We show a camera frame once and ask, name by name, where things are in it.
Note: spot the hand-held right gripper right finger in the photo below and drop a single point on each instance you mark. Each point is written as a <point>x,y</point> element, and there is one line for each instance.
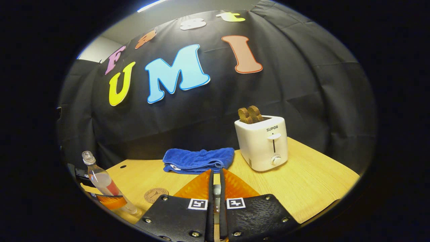
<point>255,218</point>

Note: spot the long ceiling light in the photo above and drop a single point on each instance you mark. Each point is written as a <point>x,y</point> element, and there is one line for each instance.
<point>151,5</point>

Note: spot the white teacup lid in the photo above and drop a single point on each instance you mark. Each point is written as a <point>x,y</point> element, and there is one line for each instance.
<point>217,193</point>

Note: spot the black backdrop cloth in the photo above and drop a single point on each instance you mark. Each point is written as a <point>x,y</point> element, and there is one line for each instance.
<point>295,84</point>

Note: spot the blue folded towel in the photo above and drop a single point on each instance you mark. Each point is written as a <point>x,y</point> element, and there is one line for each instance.
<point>198,159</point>

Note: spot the clear plastic water bottle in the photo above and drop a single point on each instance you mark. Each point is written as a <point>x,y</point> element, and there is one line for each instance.
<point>100,179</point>

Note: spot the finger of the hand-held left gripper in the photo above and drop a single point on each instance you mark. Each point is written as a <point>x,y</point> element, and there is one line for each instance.
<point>111,201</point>
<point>80,173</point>

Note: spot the round brown coaster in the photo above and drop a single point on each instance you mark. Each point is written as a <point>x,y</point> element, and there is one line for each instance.
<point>154,195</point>

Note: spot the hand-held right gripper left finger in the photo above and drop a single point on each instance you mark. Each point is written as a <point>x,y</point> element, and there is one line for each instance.
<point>181,218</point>

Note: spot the white toaster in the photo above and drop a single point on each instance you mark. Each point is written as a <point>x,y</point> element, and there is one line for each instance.
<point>262,144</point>

